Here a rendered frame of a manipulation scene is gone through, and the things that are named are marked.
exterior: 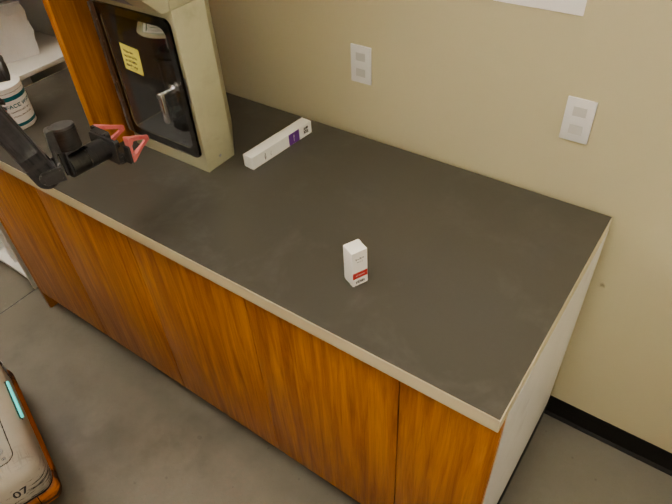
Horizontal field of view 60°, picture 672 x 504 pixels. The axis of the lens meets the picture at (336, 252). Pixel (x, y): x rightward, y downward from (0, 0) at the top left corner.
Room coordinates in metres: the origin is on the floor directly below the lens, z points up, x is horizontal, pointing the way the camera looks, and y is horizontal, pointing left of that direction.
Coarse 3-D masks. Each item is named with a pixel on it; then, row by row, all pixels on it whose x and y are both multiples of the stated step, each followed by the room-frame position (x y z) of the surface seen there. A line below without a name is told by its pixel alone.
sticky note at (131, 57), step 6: (126, 48) 1.55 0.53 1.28; (132, 48) 1.54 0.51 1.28; (126, 54) 1.56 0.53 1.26; (132, 54) 1.54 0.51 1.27; (138, 54) 1.52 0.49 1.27; (126, 60) 1.56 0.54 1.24; (132, 60) 1.55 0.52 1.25; (138, 60) 1.53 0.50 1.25; (126, 66) 1.57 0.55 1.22; (132, 66) 1.55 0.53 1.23; (138, 66) 1.53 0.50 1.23; (138, 72) 1.54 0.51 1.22
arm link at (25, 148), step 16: (0, 112) 1.15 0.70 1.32; (0, 128) 1.14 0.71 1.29; (16, 128) 1.16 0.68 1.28; (0, 144) 1.14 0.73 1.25; (16, 144) 1.14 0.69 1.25; (32, 144) 1.16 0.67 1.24; (16, 160) 1.13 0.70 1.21; (32, 160) 1.14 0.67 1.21; (48, 160) 1.15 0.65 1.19; (32, 176) 1.13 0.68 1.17
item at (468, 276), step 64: (256, 128) 1.67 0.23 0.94; (320, 128) 1.64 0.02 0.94; (64, 192) 1.38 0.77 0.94; (128, 192) 1.36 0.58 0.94; (192, 192) 1.34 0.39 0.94; (256, 192) 1.32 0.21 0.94; (320, 192) 1.30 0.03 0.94; (384, 192) 1.28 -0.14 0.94; (448, 192) 1.26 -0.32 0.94; (512, 192) 1.25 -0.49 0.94; (192, 256) 1.07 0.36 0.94; (256, 256) 1.06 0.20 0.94; (320, 256) 1.04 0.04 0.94; (384, 256) 1.03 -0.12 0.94; (448, 256) 1.01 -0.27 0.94; (512, 256) 1.00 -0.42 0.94; (576, 256) 0.98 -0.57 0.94; (320, 320) 0.84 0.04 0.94; (384, 320) 0.83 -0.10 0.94; (448, 320) 0.81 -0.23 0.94; (512, 320) 0.80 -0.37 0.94; (448, 384) 0.65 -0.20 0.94; (512, 384) 0.64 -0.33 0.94
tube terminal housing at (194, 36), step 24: (168, 0) 1.44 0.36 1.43; (192, 0) 1.49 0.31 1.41; (192, 24) 1.48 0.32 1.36; (192, 48) 1.47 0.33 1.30; (216, 48) 1.66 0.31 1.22; (192, 72) 1.45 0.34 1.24; (216, 72) 1.52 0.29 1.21; (192, 96) 1.44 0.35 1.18; (216, 96) 1.50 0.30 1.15; (216, 120) 1.49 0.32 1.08; (216, 144) 1.47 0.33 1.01
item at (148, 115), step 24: (96, 0) 1.61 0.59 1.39; (120, 24) 1.55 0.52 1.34; (144, 24) 1.49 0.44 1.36; (168, 24) 1.43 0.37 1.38; (120, 48) 1.57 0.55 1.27; (144, 48) 1.50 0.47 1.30; (168, 48) 1.44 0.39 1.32; (120, 72) 1.59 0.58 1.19; (144, 72) 1.52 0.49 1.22; (168, 72) 1.46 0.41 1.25; (144, 96) 1.54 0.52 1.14; (168, 96) 1.47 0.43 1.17; (144, 120) 1.56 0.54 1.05; (192, 120) 1.43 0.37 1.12; (168, 144) 1.51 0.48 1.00; (192, 144) 1.44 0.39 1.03
